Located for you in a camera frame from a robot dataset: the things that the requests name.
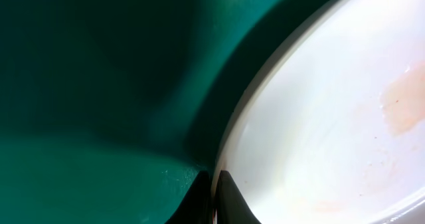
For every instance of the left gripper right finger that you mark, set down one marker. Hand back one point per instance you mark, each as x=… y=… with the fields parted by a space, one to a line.
x=231 y=207

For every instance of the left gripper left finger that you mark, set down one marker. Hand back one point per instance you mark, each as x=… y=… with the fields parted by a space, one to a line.
x=196 y=206

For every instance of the white plate with red stain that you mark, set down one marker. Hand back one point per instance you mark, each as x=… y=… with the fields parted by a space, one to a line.
x=331 y=129

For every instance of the teal plastic tray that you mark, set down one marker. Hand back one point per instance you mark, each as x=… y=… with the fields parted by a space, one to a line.
x=110 y=108

